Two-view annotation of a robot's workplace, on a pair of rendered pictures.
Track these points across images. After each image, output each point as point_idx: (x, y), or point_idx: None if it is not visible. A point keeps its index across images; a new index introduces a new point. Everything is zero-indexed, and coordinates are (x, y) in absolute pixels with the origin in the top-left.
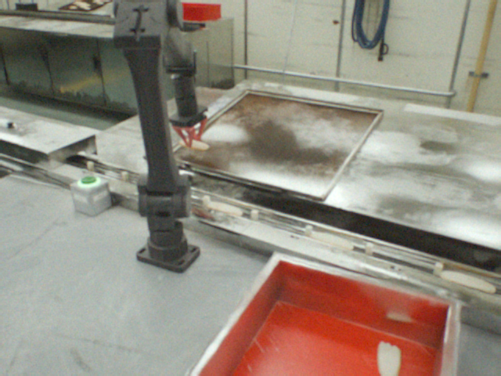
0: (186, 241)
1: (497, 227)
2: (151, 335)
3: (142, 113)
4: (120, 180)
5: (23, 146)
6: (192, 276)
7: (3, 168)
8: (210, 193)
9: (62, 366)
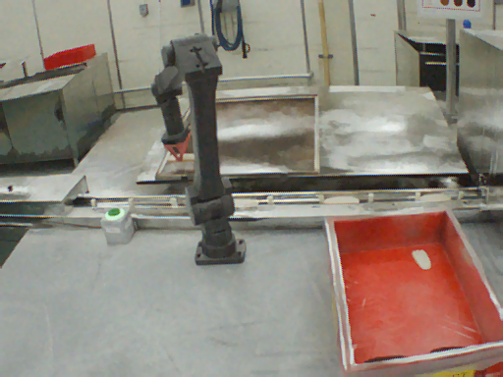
0: (235, 236)
1: (434, 159)
2: (260, 309)
3: (201, 131)
4: None
5: (36, 200)
6: (254, 261)
7: (18, 227)
8: None
9: (212, 350)
